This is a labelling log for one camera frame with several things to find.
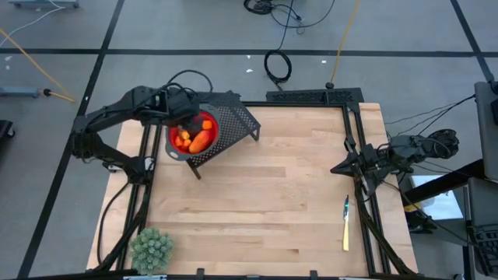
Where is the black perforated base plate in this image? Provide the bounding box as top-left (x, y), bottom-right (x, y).
top-left (265, 87), bottom-right (365, 105)

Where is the black cable with coil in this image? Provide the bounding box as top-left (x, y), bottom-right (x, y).
top-left (263, 0), bottom-right (300, 93)

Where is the black chair base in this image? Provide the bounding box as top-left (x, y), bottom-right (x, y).
top-left (0, 119), bottom-right (16, 143)

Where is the knife with cream handle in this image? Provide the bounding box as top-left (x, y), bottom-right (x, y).
top-left (342, 194), bottom-right (350, 252)

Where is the black cable bundle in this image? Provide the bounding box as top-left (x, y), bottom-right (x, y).
top-left (244, 0), bottom-right (338, 30)

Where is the black keyboard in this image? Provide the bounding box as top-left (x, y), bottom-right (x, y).
top-left (468, 224), bottom-right (498, 278)

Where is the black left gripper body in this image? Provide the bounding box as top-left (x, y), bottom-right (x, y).
top-left (155, 87), bottom-right (204, 132)

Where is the black perforated metal rack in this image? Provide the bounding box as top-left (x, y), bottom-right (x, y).
top-left (185, 90), bottom-right (261, 180)

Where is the red-yellow toy mango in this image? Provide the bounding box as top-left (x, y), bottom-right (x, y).
top-left (188, 130), bottom-right (213, 154)

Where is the grey cabinet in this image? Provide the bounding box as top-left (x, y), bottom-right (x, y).
top-left (473, 80), bottom-right (498, 182)

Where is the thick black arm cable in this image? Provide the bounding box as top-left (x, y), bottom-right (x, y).
top-left (96, 179), bottom-right (135, 268)

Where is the yellow cable with black plug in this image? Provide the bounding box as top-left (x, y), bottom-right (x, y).
top-left (325, 0), bottom-right (361, 89)
top-left (0, 29), bottom-right (77, 104)

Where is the grey floor base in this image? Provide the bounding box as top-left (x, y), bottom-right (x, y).
top-left (0, 86), bottom-right (40, 98)
top-left (10, 0), bottom-right (79, 9)

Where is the red collapsible colander grey rim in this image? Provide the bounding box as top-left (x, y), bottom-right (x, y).
top-left (164, 107), bottom-right (221, 162)

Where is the white board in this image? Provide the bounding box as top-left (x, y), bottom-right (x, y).
top-left (411, 173), bottom-right (466, 222)

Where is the green potted plant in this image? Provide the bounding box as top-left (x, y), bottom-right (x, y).
top-left (130, 228), bottom-right (175, 276)

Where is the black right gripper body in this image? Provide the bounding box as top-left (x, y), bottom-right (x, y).
top-left (344, 135), bottom-right (386, 196)

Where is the white floor cable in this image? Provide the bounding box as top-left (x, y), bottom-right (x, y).
top-left (0, 0), bottom-right (66, 38)

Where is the thin black cable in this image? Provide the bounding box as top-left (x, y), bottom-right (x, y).
top-left (384, 94), bottom-right (476, 141)

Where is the black aluminium table frame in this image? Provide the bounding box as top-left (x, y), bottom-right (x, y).
top-left (93, 87), bottom-right (419, 278)

